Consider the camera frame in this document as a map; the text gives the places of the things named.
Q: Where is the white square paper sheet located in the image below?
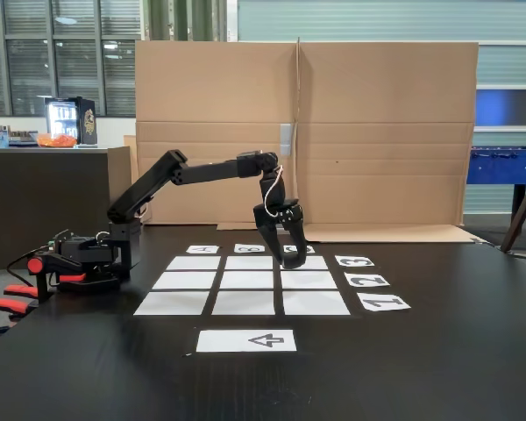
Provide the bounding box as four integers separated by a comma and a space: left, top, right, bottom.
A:
224, 256, 274, 270
133, 291, 211, 316
211, 290, 276, 316
166, 256, 222, 271
282, 290, 351, 316
219, 270, 275, 289
280, 256, 330, 270
281, 270, 338, 289
152, 271, 217, 290

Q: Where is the paper sheet with number 3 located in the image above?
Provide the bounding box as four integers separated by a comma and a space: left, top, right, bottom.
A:
335, 255, 375, 268

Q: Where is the paper sheet with number 2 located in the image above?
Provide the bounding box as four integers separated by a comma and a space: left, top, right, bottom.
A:
345, 273, 391, 289

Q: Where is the paper sheet with arrow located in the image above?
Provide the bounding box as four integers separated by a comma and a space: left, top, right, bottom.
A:
195, 329, 298, 353

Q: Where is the paper sheet with number 1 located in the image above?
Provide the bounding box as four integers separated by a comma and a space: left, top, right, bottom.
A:
357, 294, 412, 312

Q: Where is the brown cardboard panel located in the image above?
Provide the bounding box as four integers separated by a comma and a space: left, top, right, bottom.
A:
107, 41, 300, 227
217, 41, 487, 244

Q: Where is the black mini fridge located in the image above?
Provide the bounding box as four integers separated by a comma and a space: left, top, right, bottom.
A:
45, 96, 99, 146

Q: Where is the blue foosball table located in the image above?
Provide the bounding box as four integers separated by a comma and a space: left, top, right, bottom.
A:
466, 146, 526, 229

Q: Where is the orange snack bag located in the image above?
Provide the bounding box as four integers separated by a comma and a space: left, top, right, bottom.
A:
35, 133, 79, 148

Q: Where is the brown wooden leg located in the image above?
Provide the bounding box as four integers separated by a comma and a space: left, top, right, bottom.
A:
500, 164, 526, 254

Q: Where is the red black bar clamp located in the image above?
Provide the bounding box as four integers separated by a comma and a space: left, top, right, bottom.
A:
25, 252, 89, 303

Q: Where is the dark counter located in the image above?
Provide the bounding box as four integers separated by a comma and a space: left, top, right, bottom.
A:
0, 146, 135, 271

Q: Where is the large gridded window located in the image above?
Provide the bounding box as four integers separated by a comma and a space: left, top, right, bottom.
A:
0, 0, 141, 118

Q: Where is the red white servo cable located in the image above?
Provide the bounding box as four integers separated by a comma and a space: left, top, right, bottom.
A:
264, 164, 286, 218

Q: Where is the orange handled clamp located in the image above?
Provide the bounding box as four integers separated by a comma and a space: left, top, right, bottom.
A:
0, 283, 40, 337

